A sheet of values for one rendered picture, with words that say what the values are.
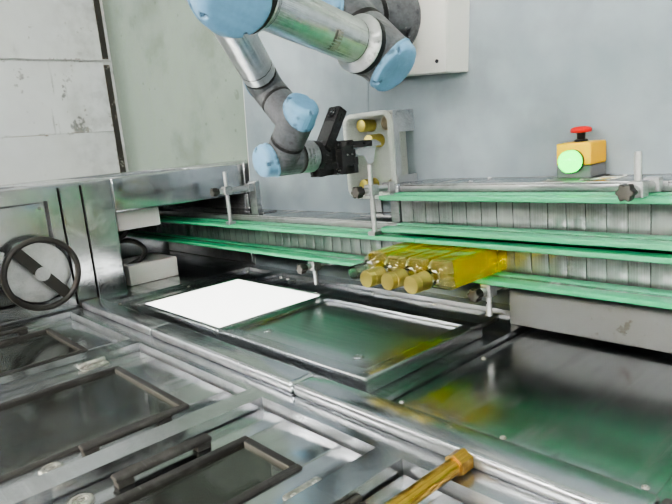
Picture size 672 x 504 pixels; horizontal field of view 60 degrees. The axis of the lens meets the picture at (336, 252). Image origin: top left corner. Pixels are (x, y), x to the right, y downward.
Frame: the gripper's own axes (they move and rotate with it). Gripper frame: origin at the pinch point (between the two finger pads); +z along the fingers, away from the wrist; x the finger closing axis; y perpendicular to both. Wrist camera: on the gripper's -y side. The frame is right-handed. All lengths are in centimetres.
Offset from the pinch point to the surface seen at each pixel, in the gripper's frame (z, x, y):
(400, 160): 3.1, 7.1, 5.3
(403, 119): 5.3, 7.0, -4.8
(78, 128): 51, -349, -25
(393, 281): -32, 34, 26
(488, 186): -3.8, 37.3, 11.1
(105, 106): 73, -349, -40
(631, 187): -16, 71, 10
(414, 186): -3.8, 17.0, 11.1
